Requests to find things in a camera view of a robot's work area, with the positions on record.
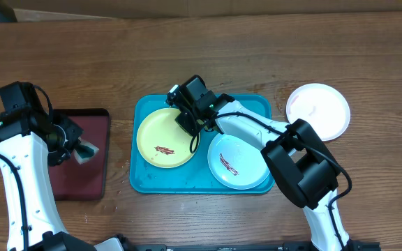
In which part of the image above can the green and yellow sponge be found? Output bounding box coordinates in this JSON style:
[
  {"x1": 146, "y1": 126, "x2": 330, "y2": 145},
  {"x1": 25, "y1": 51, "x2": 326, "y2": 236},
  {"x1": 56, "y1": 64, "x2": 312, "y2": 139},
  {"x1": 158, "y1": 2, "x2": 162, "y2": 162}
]
[{"x1": 73, "y1": 139, "x2": 99, "y2": 165}]

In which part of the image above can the yellow-green plate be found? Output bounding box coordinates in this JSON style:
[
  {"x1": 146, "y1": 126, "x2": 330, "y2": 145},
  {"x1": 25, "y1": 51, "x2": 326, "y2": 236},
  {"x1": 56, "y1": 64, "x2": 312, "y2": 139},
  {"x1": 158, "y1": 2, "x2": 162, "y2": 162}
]
[{"x1": 136, "y1": 108, "x2": 194, "y2": 169}]

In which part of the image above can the white pink-rimmed plate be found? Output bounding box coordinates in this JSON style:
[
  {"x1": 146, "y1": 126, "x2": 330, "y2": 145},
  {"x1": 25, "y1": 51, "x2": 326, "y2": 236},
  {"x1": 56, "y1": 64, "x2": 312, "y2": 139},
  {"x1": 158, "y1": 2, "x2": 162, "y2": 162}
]
[{"x1": 285, "y1": 83, "x2": 351, "y2": 141}]

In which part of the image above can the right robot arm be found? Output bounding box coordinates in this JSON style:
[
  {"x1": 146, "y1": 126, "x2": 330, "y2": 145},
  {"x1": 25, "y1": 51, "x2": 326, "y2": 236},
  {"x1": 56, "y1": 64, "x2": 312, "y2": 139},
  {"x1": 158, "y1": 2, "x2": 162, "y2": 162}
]
[{"x1": 166, "y1": 93, "x2": 354, "y2": 250}]

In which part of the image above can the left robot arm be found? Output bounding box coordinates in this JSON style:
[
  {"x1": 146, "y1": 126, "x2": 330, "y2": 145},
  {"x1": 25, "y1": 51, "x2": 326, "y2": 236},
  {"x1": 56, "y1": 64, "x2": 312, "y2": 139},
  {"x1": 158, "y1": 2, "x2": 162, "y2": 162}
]
[{"x1": 0, "y1": 107, "x2": 129, "y2": 250}]

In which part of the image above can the black tray with maroon liner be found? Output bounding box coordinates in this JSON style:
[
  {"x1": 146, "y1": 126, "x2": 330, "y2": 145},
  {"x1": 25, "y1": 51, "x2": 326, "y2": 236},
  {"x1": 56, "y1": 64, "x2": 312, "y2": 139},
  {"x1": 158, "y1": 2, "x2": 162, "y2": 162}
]
[{"x1": 49, "y1": 108, "x2": 111, "y2": 201}]

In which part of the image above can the teal plastic tray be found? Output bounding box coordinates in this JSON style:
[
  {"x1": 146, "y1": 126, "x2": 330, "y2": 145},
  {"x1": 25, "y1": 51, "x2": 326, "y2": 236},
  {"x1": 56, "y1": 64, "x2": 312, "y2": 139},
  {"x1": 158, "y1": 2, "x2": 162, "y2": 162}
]
[{"x1": 130, "y1": 94, "x2": 275, "y2": 195}]

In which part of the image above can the light blue plate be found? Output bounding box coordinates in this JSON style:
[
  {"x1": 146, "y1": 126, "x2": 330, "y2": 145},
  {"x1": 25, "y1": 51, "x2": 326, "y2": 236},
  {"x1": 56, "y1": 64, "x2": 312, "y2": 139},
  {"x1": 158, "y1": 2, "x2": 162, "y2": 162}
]
[{"x1": 207, "y1": 134, "x2": 269, "y2": 190}]

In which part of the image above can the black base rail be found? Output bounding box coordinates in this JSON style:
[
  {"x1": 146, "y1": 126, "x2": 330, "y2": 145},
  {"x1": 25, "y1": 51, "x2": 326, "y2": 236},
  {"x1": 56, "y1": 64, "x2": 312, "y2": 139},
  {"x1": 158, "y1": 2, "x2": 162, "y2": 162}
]
[{"x1": 128, "y1": 241, "x2": 381, "y2": 251}]

